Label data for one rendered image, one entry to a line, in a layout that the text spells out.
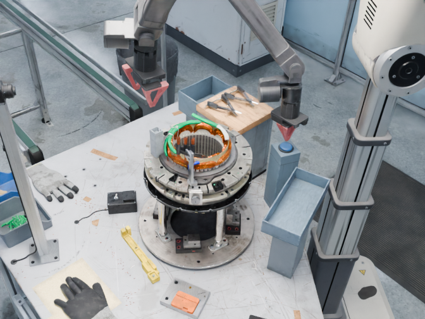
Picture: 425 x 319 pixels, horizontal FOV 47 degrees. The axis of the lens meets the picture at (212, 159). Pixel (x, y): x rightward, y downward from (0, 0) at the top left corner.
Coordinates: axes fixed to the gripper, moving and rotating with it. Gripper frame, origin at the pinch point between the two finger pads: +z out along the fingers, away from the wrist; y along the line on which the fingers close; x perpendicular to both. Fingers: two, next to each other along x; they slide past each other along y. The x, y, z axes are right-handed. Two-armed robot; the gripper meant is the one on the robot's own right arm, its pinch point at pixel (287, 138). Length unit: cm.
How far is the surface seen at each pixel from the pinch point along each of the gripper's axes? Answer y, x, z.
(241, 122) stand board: -16.0, -4.8, -0.1
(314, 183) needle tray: 16.3, -5.4, 5.3
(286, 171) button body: 2.5, -2.0, 11.0
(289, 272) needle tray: 22.8, -21.1, 27.4
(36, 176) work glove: -65, -60, 23
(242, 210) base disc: -5.2, -13.8, 26.8
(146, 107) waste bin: -148, 40, 78
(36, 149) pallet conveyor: -85, -52, 26
